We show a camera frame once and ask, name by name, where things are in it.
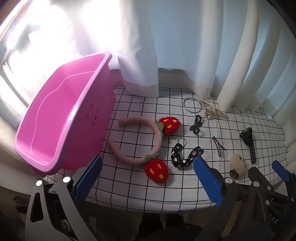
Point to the white window frame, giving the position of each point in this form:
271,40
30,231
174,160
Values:
11,80

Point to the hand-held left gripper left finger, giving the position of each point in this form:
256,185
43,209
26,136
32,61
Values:
89,180

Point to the brown hair clip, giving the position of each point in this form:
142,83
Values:
218,147

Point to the silver bangle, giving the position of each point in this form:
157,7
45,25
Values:
184,105

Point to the white black-grid cloth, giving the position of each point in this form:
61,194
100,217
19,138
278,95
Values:
129,185

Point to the black wristwatch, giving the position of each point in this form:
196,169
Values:
246,136

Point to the beige plush hair clip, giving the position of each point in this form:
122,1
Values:
237,164

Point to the pearl hair claw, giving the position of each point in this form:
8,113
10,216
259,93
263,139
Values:
209,114

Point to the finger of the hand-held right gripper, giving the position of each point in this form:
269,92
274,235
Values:
281,171
259,175

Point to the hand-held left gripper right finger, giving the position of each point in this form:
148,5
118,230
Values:
208,178

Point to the pink plastic basin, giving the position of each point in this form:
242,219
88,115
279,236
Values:
57,115

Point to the pink strawberry plush headband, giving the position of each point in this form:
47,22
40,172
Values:
171,124

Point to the white curtain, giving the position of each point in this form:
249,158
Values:
185,34

